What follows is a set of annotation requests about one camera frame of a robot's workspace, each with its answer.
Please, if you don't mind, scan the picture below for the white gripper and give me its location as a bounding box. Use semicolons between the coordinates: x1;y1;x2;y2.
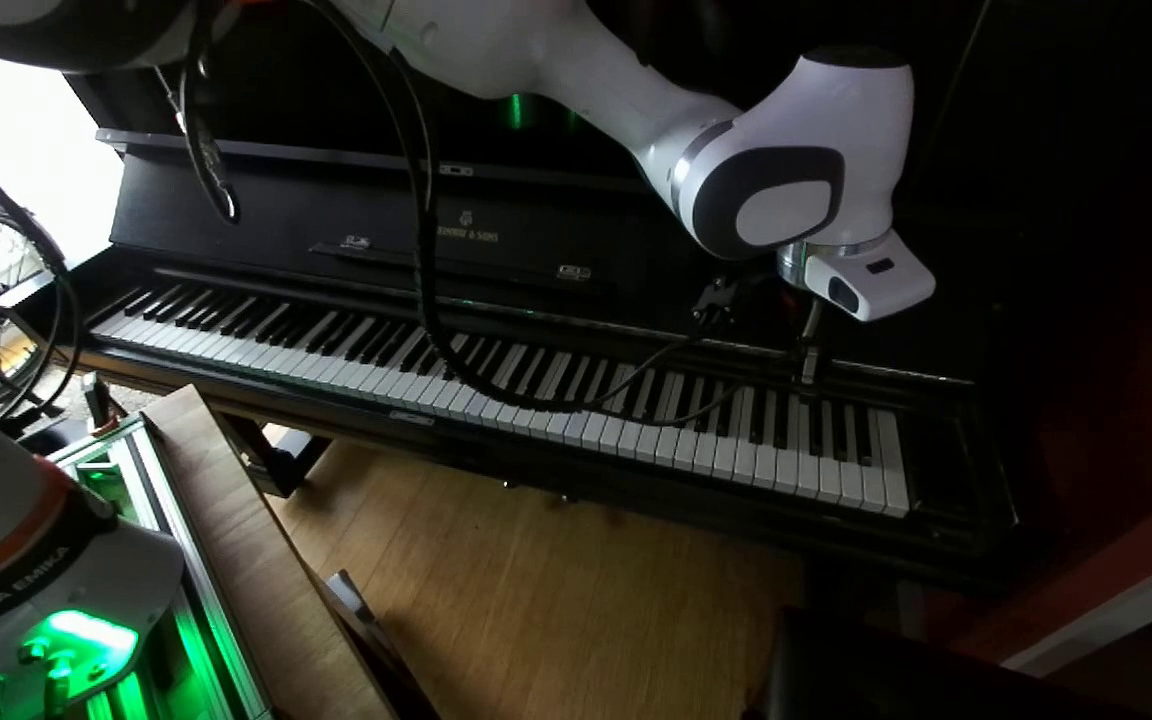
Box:
777;227;940;397

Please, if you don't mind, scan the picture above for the black upright piano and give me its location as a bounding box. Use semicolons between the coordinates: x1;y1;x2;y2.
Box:
10;0;1061;595

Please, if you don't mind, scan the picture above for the white baseboard strip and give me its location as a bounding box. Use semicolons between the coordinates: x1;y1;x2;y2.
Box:
1000;538;1152;682

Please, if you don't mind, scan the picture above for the brown wooden board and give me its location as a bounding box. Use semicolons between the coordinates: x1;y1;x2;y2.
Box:
134;379;402;720

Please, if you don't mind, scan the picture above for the small black clamp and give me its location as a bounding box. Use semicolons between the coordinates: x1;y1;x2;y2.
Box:
78;374;119;434

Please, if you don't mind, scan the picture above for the dark metal bracket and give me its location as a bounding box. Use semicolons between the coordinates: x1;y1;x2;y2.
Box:
321;569;446;720

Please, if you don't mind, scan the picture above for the aluminium frame rail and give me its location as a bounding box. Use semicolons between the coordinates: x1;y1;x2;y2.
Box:
50;412;273;720

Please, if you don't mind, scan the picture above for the white robot base orange ring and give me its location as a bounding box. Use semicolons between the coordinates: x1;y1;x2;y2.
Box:
0;420;193;720

